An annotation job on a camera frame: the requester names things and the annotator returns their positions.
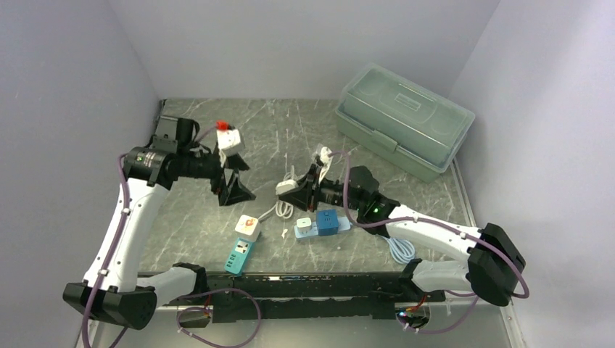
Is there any green plastic toolbox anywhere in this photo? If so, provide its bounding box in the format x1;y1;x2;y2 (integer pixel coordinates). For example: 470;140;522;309
335;64;475;182

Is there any white cube socket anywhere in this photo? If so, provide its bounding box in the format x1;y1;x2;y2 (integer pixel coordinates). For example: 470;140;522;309
234;215;261;242

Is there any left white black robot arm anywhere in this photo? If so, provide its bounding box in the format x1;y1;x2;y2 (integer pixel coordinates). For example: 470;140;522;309
62;116;254;330

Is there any blue cube adapter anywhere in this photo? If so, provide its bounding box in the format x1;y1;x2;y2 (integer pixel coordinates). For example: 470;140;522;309
316;210;339;236

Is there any purple cable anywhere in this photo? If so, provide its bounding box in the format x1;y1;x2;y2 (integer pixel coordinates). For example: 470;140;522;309
81;123;263;348
326;149;530;336

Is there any black base frame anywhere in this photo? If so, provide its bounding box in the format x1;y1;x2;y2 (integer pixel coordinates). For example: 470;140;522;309
164;272;445;323

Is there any teal power strip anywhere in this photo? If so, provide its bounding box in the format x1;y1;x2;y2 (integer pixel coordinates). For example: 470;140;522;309
223;165;301;277

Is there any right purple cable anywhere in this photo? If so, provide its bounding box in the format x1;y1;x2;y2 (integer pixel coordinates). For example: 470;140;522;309
326;149;530;336

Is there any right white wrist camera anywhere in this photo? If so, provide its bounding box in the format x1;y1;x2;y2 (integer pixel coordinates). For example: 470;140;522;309
315;146;334;183

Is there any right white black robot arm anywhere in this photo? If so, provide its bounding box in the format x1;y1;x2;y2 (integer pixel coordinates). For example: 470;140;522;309
276;164;529;307

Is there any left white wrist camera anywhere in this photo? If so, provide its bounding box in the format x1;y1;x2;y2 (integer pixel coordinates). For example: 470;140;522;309
215;120;245;161

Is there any white blue charger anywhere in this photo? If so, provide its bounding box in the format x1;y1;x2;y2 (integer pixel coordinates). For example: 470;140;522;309
275;179;299;196

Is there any light blue power strip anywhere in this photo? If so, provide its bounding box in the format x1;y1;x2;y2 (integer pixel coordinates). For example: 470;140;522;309
294;216;416;265

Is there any small white charger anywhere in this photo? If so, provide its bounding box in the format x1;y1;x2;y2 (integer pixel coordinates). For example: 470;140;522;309
295;217;312;233

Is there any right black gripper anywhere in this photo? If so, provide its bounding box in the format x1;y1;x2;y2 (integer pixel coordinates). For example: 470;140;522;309
279;165;364;213

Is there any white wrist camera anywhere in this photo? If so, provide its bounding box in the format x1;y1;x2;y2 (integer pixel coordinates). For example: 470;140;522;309
315;146;334;183
215;120;245;161

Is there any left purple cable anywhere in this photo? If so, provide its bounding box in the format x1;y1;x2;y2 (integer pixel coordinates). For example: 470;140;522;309
81;123;263;348

